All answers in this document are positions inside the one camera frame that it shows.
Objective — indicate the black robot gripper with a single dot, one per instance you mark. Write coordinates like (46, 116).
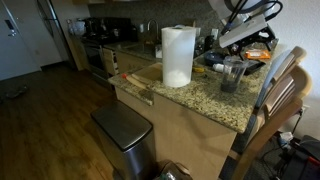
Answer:
(258, 40)

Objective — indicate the clear plastic container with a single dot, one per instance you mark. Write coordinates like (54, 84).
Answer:
(233, 76)

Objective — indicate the orange snack packet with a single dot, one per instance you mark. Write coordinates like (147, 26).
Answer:
(256, 54)

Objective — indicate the small white bottle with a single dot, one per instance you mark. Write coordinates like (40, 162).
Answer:
(220, 68)

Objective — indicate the black coffee maker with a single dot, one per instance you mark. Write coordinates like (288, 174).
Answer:
(207, 43)

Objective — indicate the small yellow item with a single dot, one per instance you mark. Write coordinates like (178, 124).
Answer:
(198, 69)

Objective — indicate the light wooden slat chair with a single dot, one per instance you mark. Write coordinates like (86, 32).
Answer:
(280, 113)
(283, 70)

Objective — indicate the white paper towel roll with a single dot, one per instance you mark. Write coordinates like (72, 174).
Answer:
(178, 56)

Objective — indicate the curved metal faucet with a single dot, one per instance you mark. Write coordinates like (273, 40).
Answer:
(152, 21)

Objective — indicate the wooden cutting board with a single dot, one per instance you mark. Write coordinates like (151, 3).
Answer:
(148, 74)

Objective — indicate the white power adapter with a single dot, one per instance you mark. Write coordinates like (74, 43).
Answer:
(286, 136)

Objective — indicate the beige counter island base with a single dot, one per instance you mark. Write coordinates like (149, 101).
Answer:
(186, 140)

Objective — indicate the beige lower kitchen cabinet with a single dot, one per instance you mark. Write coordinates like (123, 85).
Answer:
(126, 61)

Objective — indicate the black red equipment case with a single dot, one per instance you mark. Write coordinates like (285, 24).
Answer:
(301, 160)

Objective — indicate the brown bag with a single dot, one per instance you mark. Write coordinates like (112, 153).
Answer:
(173, 171)

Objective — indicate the stainless steel trash can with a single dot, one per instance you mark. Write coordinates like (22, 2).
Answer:
(125, 133)

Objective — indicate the black stove oven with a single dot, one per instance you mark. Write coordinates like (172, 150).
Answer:
(100, 36)

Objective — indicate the stainless steel refrigerator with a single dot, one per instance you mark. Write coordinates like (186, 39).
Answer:
(55, 30)

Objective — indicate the white door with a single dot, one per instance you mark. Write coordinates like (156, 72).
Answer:
(16, 50)

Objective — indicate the dark shoes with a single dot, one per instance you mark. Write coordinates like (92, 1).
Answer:
(16, 92)

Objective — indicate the white wall outlet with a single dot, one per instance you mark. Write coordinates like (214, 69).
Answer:
(305, 109)
(214, 34)

